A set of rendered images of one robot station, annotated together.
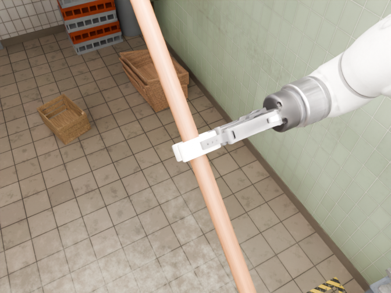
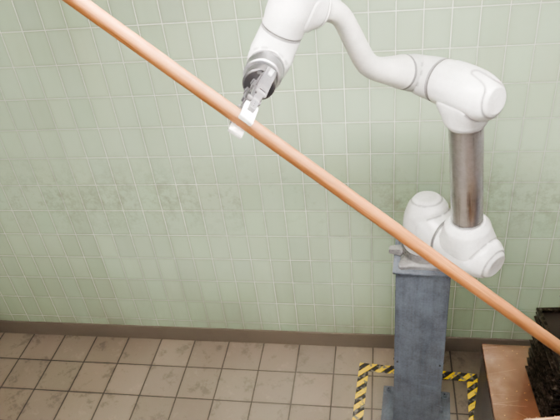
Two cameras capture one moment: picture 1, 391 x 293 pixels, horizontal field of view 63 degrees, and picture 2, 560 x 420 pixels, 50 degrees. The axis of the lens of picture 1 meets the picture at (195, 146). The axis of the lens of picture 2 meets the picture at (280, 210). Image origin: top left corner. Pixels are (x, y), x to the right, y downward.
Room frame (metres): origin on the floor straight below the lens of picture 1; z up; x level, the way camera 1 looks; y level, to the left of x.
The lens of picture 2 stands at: (-0.39, 0.79, 2.49)
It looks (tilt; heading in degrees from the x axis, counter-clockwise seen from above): 35 degrees down; 310
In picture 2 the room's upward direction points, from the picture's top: 7 degrees counter-clockwise
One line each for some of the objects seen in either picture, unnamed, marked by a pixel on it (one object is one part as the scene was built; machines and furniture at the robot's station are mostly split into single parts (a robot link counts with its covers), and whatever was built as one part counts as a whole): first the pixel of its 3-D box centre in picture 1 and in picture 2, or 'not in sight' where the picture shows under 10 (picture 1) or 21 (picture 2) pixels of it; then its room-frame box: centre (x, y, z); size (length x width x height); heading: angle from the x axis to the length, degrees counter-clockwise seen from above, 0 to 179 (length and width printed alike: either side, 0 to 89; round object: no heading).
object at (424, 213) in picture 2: not in sight; (427, 222); (0.32, -0.86, 1.17); 0.18 x 0.16 x 0.22; 161
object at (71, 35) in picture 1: (91, 24); not in sight; (3.70, 1.29, 0.23); 0.60 x 0.40 x 0.15; 118
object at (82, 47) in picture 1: (94, 35); not in sight; (3.69, 1.29, 0.08); 0.60 x 0.40 x 0.15; 120
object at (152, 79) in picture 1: (154, 68); not in sight; (2.69, 0.42, 0.32); 0.56 x 0.49 x 0.28; 36
